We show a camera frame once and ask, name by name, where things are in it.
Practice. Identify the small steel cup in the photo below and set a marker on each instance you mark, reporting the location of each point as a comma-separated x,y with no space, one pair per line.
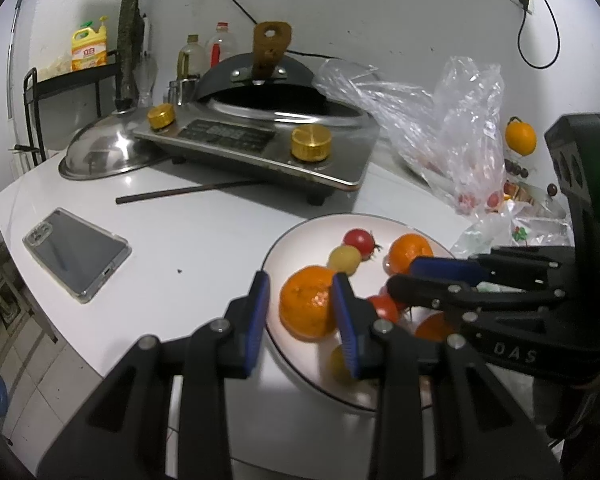
180,91

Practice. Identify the printed plastic bag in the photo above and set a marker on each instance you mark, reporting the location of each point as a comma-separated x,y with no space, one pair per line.
525,232

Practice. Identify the steel induction cooker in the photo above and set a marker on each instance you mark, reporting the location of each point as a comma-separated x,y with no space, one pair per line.
260,160

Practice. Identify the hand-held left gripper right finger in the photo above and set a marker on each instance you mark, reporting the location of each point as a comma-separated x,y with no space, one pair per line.
345,325

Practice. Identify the white wall pipe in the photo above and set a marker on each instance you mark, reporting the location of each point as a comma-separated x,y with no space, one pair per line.
17,30

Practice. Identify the orange tangerine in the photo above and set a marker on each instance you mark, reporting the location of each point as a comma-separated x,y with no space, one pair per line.
407,252
305,305
430,329

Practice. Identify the clear plastic bag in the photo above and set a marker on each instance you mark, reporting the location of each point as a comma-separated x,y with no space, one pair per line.
430,125

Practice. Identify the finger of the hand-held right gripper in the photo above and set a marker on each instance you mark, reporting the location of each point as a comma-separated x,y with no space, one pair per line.
440,267
420,292

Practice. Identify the white plate with dark rim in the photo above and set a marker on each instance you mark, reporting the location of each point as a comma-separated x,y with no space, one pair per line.
305,250

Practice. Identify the steel pot lid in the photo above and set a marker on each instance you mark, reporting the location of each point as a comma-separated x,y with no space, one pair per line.
105,150

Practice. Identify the black metal rack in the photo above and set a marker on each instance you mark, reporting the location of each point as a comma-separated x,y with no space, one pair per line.
30,110

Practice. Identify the black umbrella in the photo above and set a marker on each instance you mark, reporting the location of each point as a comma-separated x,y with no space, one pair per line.
147,70

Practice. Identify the orange peels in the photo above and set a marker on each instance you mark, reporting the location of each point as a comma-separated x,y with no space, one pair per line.
517,192

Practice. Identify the smartphone in clear case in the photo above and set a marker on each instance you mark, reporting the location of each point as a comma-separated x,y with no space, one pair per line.
75,252

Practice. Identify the orange with stem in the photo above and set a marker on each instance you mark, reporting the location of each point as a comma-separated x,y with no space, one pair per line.
520,137

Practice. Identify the cluster of dark dates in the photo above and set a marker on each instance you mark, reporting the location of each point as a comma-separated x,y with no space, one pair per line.
515,167

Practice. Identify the yellow detergent bottle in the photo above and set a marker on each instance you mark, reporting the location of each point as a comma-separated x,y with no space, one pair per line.
87,55

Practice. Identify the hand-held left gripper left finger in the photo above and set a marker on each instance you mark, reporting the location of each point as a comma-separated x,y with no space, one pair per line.
257,325

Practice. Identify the dark chopstick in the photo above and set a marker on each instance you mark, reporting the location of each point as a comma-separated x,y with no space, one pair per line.
180,191

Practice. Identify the red-capped clear bottle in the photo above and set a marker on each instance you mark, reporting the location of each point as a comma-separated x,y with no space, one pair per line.
220,50

